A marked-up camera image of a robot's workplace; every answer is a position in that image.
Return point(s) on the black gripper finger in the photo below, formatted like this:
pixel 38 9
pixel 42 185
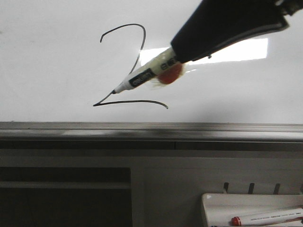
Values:
pixel 217 24

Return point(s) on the black whiteboard marker with magnet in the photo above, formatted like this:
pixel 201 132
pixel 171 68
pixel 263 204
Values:
pixel 164 67

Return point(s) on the red capped whiteboard marker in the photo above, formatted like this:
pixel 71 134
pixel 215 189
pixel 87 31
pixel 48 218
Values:
pixel 273 217

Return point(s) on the clear acrylic marker tray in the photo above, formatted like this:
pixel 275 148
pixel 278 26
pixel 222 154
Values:
pixel 217 209

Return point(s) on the white whiteboard with aluminium frame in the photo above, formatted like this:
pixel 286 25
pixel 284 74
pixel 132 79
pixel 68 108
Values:
pixel 59 57

